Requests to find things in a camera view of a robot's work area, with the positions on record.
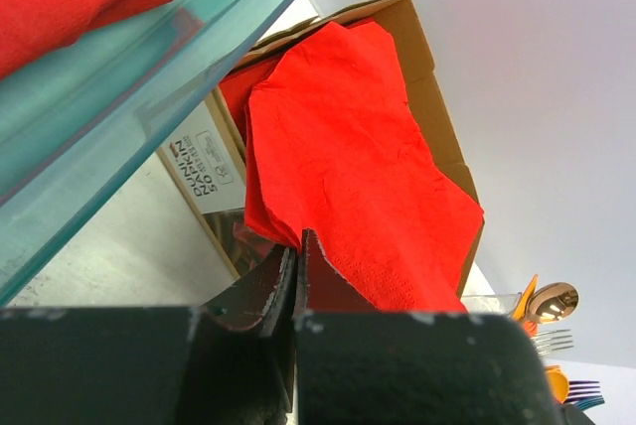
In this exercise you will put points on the yellow plastic spoon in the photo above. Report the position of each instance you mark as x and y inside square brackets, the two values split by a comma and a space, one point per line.
[558, 382]

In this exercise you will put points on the red napkin stack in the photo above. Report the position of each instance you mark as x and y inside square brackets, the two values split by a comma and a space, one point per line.
[236, 88]

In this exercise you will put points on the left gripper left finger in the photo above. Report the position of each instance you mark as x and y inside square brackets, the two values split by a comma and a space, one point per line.
[229, 361]

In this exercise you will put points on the teal plastic basin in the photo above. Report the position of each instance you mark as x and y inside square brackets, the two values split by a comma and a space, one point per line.
[77, 123]

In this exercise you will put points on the clear utensil organizer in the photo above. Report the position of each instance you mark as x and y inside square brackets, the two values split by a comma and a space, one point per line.
[499, 304]

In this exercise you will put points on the orange plastic utensil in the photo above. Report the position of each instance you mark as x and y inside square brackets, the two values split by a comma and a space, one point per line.
[520, 313]

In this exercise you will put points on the red paper napkin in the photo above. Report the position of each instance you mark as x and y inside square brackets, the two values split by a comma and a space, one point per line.
[332, 147]

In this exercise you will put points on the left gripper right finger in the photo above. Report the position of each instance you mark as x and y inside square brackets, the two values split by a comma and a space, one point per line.
[359, 365]

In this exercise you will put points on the copper metallic spoon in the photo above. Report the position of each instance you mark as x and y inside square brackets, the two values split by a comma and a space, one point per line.
[552, 303]

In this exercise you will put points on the cardboard napkin box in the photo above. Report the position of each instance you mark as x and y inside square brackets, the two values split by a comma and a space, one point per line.
[205, 155]

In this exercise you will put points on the purple iridescent fork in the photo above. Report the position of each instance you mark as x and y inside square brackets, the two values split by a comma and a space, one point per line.
[582, 389]

